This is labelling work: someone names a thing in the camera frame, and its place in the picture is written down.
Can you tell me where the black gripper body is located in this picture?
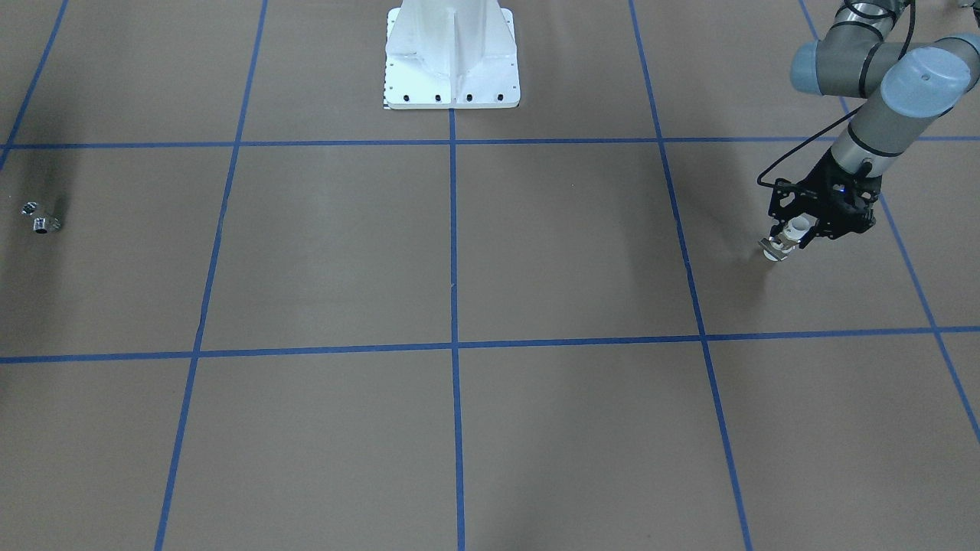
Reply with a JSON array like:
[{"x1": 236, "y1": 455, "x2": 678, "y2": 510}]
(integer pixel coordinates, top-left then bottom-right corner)
[{"x1": 769, "y1": 152, "x2": 882, "y2": 236}]

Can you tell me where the PPR valve with metal handle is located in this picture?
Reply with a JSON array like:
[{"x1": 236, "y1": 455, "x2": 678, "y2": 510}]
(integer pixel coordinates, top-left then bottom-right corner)
[{"x1": 759, "y1": 216, "x2": 812, "y2": 262}]

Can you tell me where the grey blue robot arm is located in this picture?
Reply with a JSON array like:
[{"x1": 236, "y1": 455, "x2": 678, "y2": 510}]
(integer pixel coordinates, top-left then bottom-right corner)
[{"x1": 759, "y1": 1, "x2": 979, "y2": 262}]

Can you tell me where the chrome tee pipe fitting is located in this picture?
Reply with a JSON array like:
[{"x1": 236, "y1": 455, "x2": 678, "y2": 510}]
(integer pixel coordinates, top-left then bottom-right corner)
[{"x1": 21, "y1": 201, "x2": 62, "y2": 235}]

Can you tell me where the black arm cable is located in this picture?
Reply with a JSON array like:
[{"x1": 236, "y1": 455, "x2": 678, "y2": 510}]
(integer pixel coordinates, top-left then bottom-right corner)
[{"x1": 756, "y1": 0, "x2": 918, "y2": 189}]

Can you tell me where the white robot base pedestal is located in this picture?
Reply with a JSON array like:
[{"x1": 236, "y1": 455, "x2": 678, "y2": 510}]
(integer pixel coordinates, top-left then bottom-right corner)
[{"x1": 383, "y1": 1, "x2": 521, "y2": 109}]

